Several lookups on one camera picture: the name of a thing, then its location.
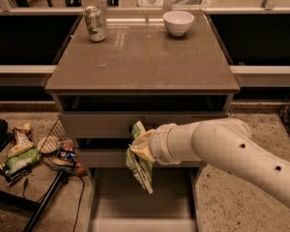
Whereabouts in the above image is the green jalapeno chip bag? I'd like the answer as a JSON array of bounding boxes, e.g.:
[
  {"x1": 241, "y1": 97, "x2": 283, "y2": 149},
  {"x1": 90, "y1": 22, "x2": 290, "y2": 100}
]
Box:
[{"x1": 126, "y1": 121, "x2": 153, "y2": 194}]

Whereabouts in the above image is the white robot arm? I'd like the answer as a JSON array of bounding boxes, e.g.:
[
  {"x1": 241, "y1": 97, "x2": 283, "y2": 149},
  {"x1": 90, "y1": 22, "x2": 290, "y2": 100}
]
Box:
[{"x1": 130, "y1": 118, "x2": 290, "y2": 209}]

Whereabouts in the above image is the open bottom drawer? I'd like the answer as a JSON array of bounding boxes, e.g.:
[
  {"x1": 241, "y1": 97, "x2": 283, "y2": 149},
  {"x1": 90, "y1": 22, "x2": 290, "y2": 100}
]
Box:
[{"x1": 88, "y1": 168, "x2": 202, "y2": 232}]

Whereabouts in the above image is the grey drawer cabinet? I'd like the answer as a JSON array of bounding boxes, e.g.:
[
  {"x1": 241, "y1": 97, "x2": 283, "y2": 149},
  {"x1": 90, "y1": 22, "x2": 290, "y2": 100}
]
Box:
[{"x1": 43, "y1": 9, "x2": 242, "y2": 232}]

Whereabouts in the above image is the white orange chip bag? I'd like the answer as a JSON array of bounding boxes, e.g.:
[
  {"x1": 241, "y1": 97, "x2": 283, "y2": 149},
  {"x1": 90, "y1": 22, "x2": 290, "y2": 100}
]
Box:
[{"x1": 8, "y1": 123, "x2": 34, "y2": 158}]

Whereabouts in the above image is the light green snack bag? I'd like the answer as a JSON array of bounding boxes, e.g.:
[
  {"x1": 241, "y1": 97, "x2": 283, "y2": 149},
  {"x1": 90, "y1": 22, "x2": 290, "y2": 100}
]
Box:
[{"x1": 7, "y1": 148, "x2": 42, "y2": 174}]

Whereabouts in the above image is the blue snack packet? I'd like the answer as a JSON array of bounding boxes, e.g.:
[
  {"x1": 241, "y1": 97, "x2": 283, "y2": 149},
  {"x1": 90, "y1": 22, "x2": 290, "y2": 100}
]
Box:
[{"x1": 57, "y1": 149, "x2": 75, "y2": 162}]

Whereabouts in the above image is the round tan plate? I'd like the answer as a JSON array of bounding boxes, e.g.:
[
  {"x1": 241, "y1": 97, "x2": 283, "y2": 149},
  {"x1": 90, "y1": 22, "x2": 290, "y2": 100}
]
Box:
[{"x1": 37, "y1": 135, "x2": 58, "y2": 154}]

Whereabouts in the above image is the black metal stand leg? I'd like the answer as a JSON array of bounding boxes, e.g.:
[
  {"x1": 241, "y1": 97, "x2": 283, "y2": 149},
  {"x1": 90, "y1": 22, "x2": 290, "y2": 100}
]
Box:
[{"x1": 23, "y1": 170, "x2": 68, "y2": 232}]

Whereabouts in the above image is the white ceramic bowl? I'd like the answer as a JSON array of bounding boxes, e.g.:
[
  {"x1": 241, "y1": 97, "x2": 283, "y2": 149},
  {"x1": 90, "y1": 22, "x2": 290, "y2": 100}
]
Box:
[{"x1": 162, "y1": 11, "x2": 194, "y2": 36}]

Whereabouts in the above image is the white green soda can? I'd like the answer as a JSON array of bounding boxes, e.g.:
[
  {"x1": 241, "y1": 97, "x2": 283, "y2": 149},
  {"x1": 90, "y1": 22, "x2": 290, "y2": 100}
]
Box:
[{"x1": 83, "y1": 6, "x2": 106, "y2": 43}]

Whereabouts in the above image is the middle drawer with black handle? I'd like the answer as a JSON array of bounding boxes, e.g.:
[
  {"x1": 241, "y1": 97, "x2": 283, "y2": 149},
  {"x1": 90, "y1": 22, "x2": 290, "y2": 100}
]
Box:
[{"x1": 75, "y1": 149, "x2": 207, "y2": 168}]

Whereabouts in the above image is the drawer with black handle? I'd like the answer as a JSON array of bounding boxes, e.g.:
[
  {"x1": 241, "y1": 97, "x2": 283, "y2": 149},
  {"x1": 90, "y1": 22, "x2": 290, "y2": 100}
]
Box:
[
  {"x1": 58, "y1": 111, "x2": 228, "y2": 139},
  {"x1": 75, "y1": 149, "x2": 207, "y2": 168}
]

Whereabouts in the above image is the black cable on floor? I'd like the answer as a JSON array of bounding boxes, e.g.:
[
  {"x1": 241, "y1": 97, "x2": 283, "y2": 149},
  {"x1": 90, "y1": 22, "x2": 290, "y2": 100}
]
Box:
[{"x1": 22, "y1": 173, "x2": 86, "y2": 232}]

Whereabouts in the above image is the top drawer with black handle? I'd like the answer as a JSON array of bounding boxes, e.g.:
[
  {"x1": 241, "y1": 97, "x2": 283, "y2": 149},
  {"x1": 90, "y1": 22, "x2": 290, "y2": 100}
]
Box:
[{"x1": 58, "y1": 111, "x2": 228, "y2": 139}]

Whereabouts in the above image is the black wire basket left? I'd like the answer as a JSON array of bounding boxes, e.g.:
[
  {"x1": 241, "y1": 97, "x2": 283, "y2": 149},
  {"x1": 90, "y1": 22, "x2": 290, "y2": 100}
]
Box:
[{"x1": 38, "y1": 120, "x2": 86, "y2": 176}]

